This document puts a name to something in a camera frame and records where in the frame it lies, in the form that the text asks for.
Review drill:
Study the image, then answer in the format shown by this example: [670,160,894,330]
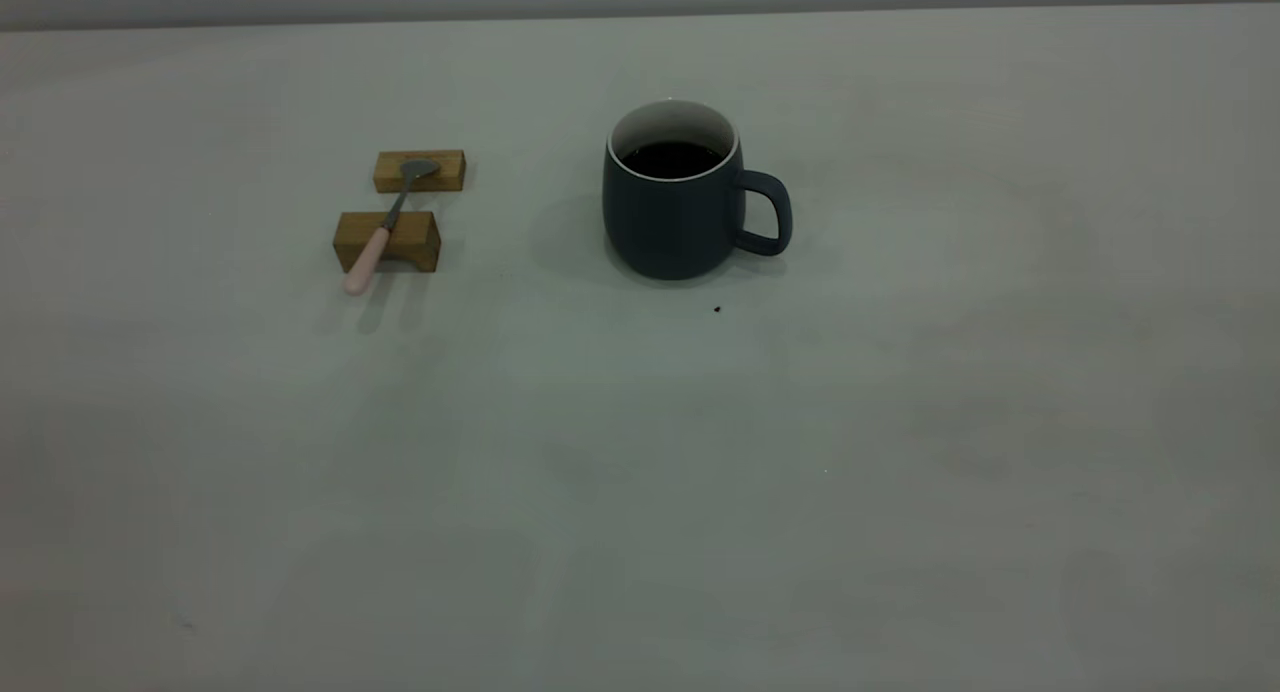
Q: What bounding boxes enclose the arched wooden block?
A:
[332,210,442,274]

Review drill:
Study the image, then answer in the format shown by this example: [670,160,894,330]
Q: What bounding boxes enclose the flat wooden block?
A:
[373,149,467,194]

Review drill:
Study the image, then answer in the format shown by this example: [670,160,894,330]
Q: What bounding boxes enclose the grey ceramic cup with handle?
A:
[602,98,794,282]

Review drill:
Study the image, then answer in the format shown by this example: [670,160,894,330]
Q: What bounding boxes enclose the metal spoon with pink handle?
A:
[343,158,441,297]

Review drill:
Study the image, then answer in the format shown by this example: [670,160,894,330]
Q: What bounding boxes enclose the dark coffee liquid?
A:
[620,141,725,181]

